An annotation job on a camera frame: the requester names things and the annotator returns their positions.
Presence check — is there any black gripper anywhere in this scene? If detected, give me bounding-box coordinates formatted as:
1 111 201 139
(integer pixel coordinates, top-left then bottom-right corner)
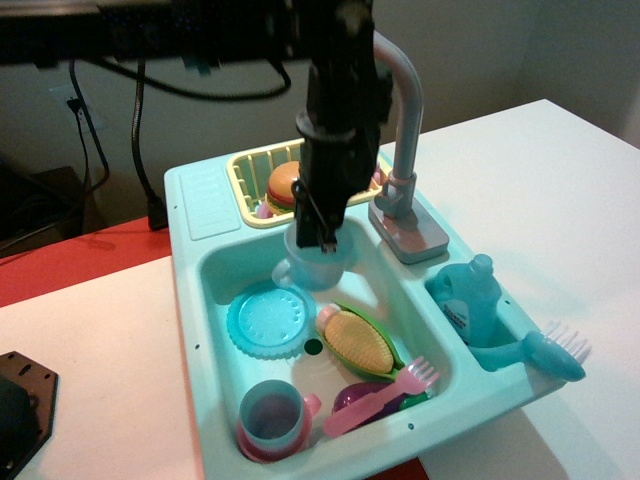
294 112 381 254

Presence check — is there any light blue toy cup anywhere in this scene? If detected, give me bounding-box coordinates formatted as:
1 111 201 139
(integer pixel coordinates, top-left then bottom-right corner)
271 223 354 291

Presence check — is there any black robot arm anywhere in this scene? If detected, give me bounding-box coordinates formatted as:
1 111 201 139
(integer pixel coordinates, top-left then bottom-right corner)
1 1 393 253

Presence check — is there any teal toy sink unit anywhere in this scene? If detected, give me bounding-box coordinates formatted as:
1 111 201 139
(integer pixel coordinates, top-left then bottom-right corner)
164 155 560 479

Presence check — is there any blue cup in sink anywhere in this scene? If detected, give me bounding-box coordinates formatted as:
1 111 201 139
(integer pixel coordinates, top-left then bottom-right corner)
239 379 304 452

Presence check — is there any pink toy saucer cup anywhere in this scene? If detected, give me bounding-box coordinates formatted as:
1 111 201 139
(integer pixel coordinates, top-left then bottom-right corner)
236 395 321 463

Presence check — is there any toy hamburger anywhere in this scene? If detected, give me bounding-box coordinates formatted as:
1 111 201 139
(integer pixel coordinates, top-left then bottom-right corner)
265 161 299 215

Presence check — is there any grey toy faucet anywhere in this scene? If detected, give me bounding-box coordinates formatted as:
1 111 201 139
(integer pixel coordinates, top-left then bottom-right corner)
369 32 449 264

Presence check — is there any yellow dish rack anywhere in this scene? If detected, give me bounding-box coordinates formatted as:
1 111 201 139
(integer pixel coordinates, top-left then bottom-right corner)
225 139 395 230

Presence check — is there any teal toy plate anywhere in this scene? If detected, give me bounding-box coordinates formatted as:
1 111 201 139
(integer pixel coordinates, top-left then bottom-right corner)
226 280 316 360

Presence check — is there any toy corn cob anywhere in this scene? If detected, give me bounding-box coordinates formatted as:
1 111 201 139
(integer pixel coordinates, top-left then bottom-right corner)
315 303 405 380

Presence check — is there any blue toy soap bottle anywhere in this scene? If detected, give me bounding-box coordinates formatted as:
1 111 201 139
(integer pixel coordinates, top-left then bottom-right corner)
429 254 502 348

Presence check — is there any purple toy eggplant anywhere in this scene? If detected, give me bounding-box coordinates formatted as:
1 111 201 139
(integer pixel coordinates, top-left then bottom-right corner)
332 381 432 414

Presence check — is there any pink toy fork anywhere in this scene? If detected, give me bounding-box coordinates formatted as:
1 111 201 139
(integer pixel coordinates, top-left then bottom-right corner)
323 356 440 438

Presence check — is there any blue toy dish brush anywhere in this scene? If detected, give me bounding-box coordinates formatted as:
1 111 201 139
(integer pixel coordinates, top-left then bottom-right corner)
469 322 592 382

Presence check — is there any red mat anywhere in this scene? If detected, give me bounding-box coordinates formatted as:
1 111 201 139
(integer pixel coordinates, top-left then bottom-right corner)
1 219 171 307

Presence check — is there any black braided cable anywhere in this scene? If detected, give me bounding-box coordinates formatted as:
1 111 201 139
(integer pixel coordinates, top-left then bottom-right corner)
130 59 169 232

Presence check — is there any black power cord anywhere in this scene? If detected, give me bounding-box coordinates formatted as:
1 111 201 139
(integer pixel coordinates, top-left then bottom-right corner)
68 59 113 201

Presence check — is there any white wall outlet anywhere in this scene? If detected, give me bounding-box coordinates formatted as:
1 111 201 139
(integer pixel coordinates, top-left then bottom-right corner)
49 83 105 133

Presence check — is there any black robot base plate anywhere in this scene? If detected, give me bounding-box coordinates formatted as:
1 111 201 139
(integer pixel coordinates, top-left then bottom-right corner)
1 351 59 479

